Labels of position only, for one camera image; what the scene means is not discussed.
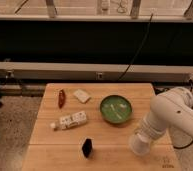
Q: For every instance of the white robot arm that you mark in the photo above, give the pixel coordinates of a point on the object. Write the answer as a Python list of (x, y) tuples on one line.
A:
[(173, 107)]

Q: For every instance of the black eraser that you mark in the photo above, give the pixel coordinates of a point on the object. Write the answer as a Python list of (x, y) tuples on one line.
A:
[(87, 147)]

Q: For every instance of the green bowl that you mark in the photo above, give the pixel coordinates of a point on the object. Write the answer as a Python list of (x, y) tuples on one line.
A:
[(116, 109)]

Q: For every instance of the white plastic bottle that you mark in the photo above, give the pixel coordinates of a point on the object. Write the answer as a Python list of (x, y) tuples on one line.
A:
[(69, 121)]

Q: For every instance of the white rectangular block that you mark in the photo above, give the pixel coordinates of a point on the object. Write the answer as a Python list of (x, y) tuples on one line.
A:
[(81, 95)]

